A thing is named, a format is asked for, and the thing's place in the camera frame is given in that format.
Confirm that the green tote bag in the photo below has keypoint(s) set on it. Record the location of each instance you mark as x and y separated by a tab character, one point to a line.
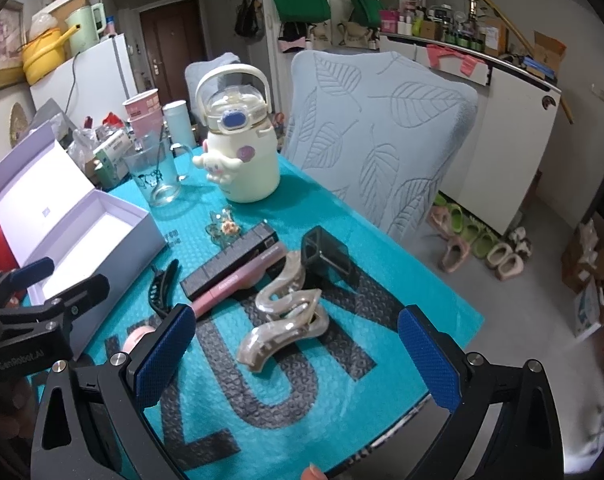
303	11

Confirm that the grey leaf-pattern chair cover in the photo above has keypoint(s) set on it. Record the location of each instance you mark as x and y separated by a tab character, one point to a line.
379	131

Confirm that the person's right hand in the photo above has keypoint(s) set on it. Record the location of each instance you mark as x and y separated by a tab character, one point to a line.
312	472

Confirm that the pink paper cups stack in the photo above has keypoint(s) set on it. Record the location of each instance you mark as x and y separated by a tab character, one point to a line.
144	114

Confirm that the yellow pot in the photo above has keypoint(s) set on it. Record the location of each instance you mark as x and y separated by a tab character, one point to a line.
45	53

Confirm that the glass Hello Kitty mug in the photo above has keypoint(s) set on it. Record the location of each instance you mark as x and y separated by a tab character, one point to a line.
140	163

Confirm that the green slippers pair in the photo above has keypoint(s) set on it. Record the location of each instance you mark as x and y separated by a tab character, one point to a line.
451	220

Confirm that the open lavender gift box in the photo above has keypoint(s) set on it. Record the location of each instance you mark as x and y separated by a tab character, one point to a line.
48	208

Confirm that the green white medicine box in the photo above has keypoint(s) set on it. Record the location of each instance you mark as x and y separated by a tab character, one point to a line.
111	168

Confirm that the cream Cinnamoroll water bottle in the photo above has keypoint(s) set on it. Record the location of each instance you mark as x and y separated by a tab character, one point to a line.
239	154

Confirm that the woven wall plate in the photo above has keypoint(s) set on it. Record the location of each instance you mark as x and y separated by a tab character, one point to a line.
18	124

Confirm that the light green electric kettle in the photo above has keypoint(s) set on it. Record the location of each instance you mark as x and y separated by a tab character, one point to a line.
88	22

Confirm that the beige slippers pair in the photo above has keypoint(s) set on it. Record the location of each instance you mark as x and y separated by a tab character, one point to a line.
504	261

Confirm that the pink round tape-like compact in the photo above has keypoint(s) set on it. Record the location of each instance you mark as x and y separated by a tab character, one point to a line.
135	336

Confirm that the gold framed picture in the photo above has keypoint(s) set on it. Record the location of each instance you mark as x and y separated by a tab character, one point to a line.
12	40

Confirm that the pale mint tumbler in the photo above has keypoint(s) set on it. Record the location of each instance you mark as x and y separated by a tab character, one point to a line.
177	119

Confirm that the white refrigerator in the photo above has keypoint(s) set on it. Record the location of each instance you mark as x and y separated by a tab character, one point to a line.
95	83

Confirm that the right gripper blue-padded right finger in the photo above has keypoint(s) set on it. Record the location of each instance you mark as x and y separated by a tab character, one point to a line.
526	439

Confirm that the black hanging handbag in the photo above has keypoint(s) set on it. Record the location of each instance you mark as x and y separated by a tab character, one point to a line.
250	20

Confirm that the dark brown door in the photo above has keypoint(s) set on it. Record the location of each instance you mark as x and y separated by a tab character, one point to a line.
174	39

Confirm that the clear plastic bag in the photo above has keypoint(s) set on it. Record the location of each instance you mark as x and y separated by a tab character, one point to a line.
82	143

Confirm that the pearly wavy hair claw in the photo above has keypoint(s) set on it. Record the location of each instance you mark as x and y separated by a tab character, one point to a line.
293	313

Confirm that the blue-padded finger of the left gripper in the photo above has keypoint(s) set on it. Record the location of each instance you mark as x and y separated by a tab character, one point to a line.
17	280

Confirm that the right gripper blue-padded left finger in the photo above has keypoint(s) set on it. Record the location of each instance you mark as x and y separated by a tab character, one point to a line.
87	413

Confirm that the black hair clip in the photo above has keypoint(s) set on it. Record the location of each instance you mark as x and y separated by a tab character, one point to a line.
160	289

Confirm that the pink slipper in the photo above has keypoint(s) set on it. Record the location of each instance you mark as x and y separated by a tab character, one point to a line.
457	252

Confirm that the teal bubble mailer mat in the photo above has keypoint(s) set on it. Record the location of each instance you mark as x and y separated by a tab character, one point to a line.
319	401

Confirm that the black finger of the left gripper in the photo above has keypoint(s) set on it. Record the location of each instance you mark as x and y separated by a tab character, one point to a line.
67	306

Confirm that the white cabinet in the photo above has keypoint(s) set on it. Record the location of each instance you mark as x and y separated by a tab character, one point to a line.
493	171

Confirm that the pink slim rectangular tube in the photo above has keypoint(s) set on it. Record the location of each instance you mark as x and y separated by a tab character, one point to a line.
245	277

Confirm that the smoky transparent square case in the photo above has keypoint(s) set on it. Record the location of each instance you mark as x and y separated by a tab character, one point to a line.
326	256

